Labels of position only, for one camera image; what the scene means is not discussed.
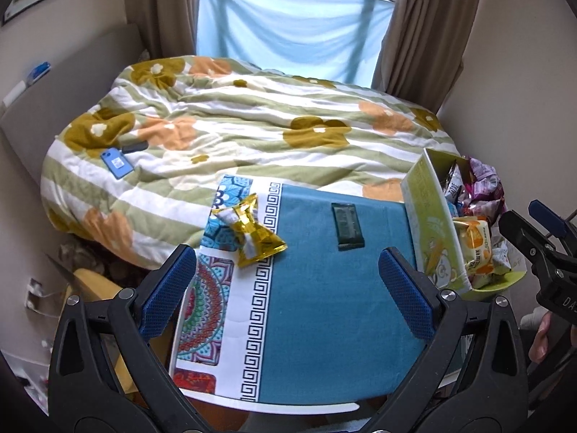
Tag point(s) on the blue phone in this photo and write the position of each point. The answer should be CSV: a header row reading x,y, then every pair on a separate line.
x,y
117,161

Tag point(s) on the gold snack packet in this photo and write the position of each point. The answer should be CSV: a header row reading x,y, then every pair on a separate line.
x,y
248,239

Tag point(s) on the yellow container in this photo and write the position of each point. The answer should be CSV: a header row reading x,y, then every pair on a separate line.
x,y
97,286

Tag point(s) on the purple snack packet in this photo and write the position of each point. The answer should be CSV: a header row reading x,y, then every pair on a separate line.
x,y
482,178
484,211

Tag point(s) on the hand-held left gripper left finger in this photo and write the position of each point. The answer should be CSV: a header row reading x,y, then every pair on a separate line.
x,y
169,288

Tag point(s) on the floral striped quilt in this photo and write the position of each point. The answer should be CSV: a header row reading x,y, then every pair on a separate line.
x,y
270,121

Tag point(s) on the grey headboard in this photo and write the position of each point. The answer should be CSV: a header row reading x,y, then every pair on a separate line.
x,y
67,81

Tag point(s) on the white orange snack packet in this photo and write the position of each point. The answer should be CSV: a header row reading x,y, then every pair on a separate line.
x,y
478,243

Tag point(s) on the light blue sheet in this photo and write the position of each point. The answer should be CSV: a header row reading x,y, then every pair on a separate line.
x,y
293,27

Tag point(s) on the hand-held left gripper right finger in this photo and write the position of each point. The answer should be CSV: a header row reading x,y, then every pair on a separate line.
x,y
405,293

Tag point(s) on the brown curtain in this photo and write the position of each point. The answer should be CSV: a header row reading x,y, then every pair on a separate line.
x,y
428,31
167,9

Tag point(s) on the blue patterned cloth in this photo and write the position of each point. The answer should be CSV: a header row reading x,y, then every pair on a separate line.
x,y
324,324

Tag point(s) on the green cardboard box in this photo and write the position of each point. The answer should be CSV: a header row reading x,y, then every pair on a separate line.
x,y
428,225

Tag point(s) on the dark green packet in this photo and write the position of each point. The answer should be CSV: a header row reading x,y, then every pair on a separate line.
x,y
347,228

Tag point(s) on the small white object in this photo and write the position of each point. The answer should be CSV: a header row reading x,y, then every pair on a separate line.
x,y
12,94

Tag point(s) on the dark flat device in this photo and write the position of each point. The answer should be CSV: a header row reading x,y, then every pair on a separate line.
x,y
135,146

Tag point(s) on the small blue object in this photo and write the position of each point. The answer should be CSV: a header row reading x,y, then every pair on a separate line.
x,y
38,71

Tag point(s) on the person's right hand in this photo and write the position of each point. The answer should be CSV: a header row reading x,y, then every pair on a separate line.
x,y
540,340

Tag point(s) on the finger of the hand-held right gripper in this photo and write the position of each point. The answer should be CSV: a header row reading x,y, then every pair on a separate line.
x,y
547,217
527,239

